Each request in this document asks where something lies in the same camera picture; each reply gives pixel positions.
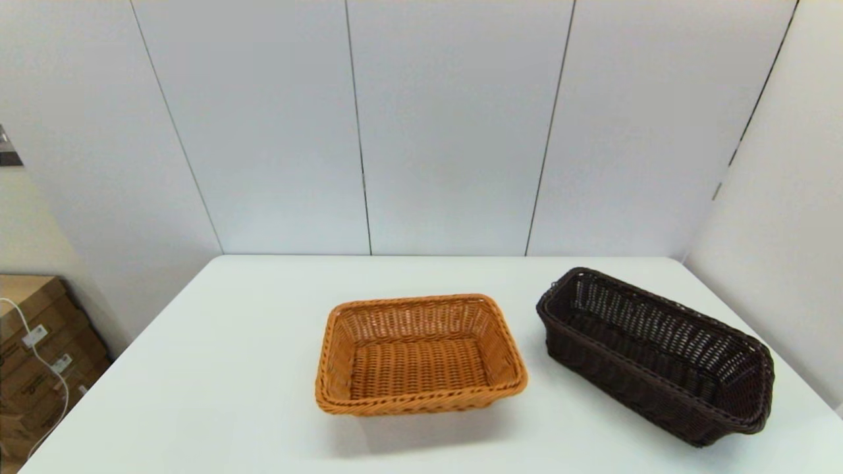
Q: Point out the orange wicker basket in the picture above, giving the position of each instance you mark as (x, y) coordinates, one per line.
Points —
(421, 401)

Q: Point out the dark brown wicker basket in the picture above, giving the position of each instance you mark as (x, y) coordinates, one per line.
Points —
(632, 388)

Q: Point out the brown cardboard box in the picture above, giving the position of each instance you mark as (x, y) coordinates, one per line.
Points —
(39, 395)
(33, 296)

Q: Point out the dark grey wall ledge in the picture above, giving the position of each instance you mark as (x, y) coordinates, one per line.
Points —
(8, 157)

